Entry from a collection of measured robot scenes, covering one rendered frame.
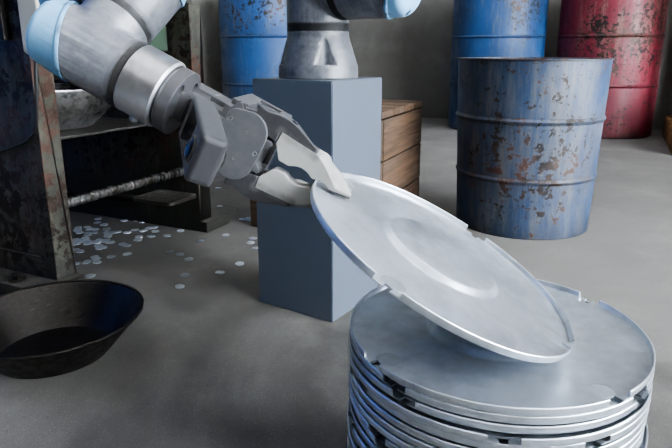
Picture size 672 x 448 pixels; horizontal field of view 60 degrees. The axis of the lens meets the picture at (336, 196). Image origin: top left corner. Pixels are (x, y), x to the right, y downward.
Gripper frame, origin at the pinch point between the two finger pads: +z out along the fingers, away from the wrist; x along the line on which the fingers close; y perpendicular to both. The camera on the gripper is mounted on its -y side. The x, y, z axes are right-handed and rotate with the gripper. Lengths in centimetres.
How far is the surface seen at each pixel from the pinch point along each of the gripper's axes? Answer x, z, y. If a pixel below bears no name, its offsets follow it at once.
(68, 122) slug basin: 39, -68, 75
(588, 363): 0.6, 27.3, -5.6
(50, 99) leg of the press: 27, -61, 52
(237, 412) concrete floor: 39.5, 2.1, 14.2
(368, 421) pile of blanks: 14.9, 12.9, -8.7
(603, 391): 0.6, 27.4, -10.1
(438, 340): 6.7, 15.5, -3.5
